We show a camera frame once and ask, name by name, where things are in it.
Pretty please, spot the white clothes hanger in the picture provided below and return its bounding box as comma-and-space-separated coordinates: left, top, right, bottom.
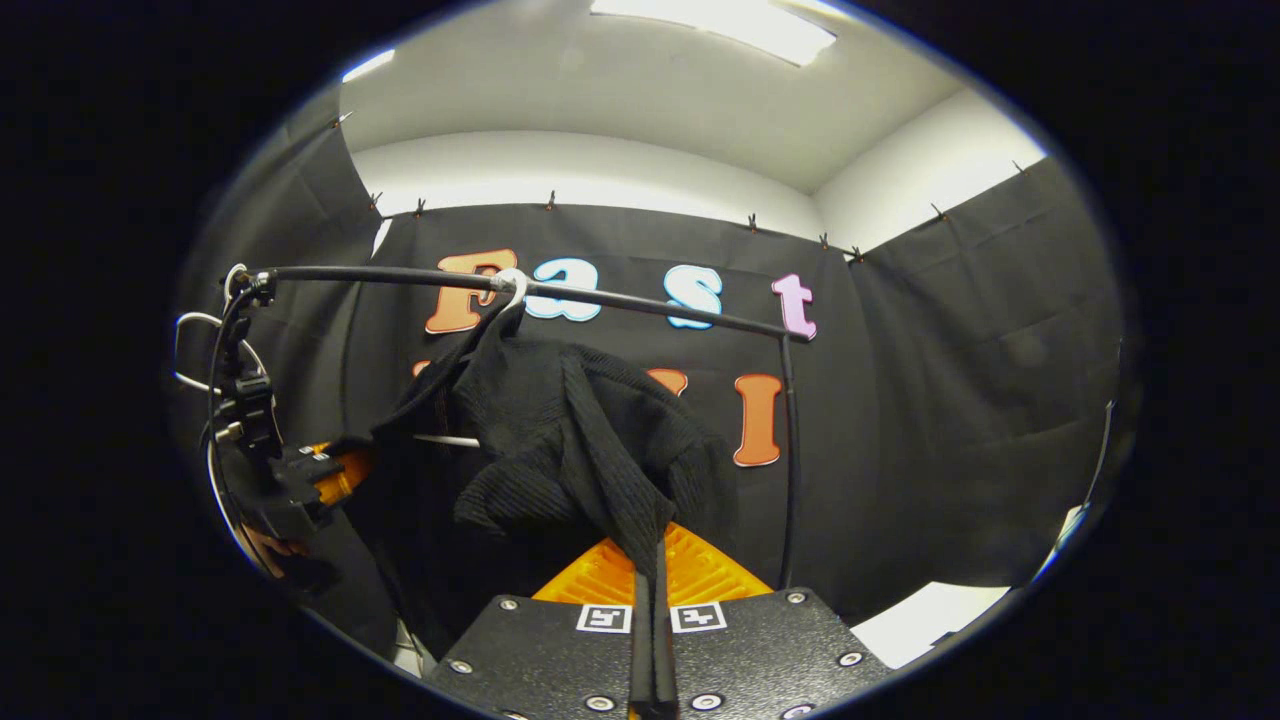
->
173, 262, 269, 399
413, 267, 529, 448

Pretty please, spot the black clothes rack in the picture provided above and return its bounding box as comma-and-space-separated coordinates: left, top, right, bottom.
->
245, 265, 813, 593

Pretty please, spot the black backdrop cloth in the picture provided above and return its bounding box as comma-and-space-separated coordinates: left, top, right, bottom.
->
175, 90, 1126, 651

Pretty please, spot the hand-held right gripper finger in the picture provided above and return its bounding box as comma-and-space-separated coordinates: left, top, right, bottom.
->
655, 522, 893, 720
428, 535, 656, 720

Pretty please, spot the row of small backdrop clips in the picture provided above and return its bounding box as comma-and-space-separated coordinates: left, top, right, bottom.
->
333, 110, 1026, 263

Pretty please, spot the ceiling light panel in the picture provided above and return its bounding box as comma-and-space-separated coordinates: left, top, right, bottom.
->
590, 0, 838, 68
340, 48, 396, 84

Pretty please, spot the white floor sheet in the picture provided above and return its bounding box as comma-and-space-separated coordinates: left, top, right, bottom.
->
850, 582, 1011, 669

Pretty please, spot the black knit garment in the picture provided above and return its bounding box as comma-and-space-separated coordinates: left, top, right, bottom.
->
330, 305, 741, 641

